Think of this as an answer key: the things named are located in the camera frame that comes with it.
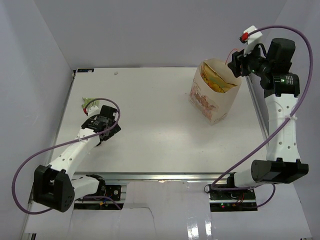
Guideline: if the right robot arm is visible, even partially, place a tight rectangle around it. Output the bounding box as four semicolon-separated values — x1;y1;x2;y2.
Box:
225;38;309;200

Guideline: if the aluminium table frame rail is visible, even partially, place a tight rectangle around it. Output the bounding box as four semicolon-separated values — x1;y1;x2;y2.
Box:
57;67;266;181

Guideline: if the blue label sticker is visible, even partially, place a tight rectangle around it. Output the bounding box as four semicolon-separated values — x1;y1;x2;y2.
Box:
76;68;95;73

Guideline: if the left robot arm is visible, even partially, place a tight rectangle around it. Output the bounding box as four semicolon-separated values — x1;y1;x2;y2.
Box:
33;105;121;213

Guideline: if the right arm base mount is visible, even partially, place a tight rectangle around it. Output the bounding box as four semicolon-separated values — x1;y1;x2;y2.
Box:
204;184;258;213

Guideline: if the brown chips bag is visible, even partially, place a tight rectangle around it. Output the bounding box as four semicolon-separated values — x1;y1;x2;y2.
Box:
200;62;238;94

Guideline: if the beige paper bag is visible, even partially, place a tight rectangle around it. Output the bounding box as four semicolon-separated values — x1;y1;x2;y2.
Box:
189;58;242;125

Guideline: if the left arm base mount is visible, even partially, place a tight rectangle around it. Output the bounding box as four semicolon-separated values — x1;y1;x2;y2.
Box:
72;174;124;210

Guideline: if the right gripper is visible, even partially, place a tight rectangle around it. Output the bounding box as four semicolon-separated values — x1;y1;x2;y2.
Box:
227;41;272;78

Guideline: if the light green snack packet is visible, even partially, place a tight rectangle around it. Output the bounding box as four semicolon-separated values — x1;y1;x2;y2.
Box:
81;97;100;109

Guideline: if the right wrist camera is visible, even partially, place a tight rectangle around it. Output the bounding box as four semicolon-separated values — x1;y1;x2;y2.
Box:
239;25;263;57

